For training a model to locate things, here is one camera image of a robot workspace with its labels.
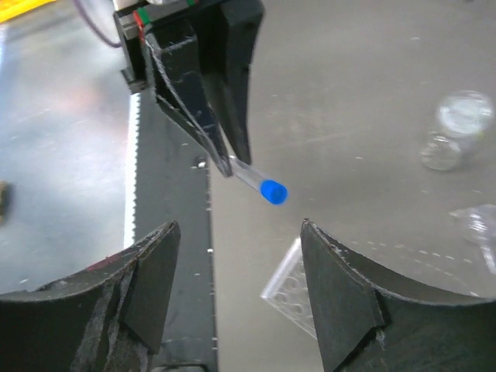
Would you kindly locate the clear glass bottle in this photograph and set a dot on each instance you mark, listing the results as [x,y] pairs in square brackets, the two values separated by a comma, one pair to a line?
[462,120]

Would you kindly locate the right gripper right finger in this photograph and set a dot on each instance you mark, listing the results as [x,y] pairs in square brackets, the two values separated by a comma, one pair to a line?
[370,318]

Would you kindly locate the glass thistle funnel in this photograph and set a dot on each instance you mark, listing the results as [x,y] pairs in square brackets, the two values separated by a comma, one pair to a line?
[477,225]

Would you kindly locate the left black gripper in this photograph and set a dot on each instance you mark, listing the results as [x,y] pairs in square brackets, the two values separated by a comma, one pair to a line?
[200,78]

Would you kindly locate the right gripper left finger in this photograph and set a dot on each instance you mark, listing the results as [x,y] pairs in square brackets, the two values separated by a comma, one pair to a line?
[107,317]

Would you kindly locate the blue capped test tube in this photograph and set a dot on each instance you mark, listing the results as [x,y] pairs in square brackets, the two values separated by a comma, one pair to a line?
[273,191]

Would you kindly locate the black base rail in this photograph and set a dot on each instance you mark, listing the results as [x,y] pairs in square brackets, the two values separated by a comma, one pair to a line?
[171,306]

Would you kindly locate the clear test tube rack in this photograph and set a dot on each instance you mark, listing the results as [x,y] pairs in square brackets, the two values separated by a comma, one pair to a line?
[287,290]

